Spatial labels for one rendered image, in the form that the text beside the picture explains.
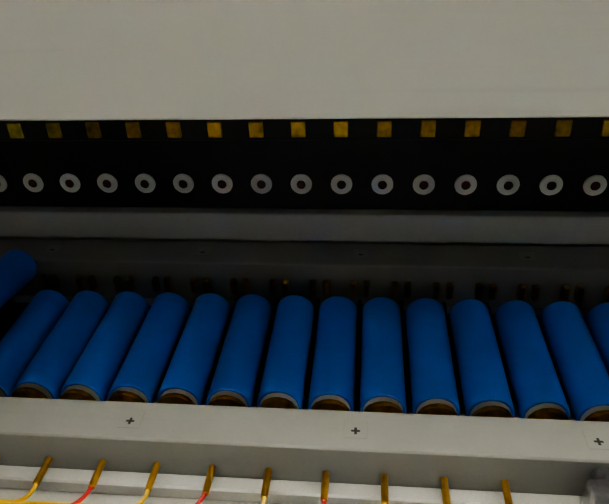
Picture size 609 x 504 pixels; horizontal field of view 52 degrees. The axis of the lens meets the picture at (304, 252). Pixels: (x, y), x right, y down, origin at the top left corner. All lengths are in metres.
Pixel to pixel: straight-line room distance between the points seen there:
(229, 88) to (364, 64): 0.04
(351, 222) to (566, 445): 0.15
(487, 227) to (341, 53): 0.18
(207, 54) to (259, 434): 0.13
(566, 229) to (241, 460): 0.20
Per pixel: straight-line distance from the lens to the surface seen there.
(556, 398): 0.26
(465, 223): 0.32
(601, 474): 0.23
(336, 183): 0.31
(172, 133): 0.32
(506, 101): 0.17
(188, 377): 0.26
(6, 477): 0.27
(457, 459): 0.23
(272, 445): 0.22
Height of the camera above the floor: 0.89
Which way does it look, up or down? 12 degrees down
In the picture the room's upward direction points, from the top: straight up
